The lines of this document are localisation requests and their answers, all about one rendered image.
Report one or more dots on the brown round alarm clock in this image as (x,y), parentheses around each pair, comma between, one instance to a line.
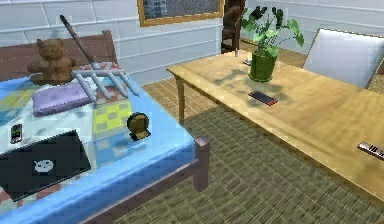
(138,125)

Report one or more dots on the black and red flat device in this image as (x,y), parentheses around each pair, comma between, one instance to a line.
(262,98)

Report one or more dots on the green potted house plant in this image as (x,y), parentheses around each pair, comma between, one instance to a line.
(265,56)

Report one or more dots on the dark brown wooden furniture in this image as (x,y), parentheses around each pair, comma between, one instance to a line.
(231,26)

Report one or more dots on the grey rake-shaped tool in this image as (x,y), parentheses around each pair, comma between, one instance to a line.
(100,77)

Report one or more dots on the gold framed picture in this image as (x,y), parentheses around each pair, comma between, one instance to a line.
(180,11)

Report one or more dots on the light wooden table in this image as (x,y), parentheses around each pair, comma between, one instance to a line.
(316,110)

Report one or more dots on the purple pillow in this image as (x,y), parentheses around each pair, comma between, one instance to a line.
(60,97)

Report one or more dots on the brown teddy bear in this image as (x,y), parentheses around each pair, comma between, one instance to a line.
(52,61)

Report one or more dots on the white chair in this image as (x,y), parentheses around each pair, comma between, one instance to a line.
(343,56)

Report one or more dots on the black laptop with white logo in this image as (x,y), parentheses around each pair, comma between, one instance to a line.
(40,166)

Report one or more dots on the black mobile phone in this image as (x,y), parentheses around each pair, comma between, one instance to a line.
(16,133)

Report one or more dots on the grey remote control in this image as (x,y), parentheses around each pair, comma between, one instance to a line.
(371,150)

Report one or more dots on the blue bed with brown frame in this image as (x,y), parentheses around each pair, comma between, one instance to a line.
(160,150)

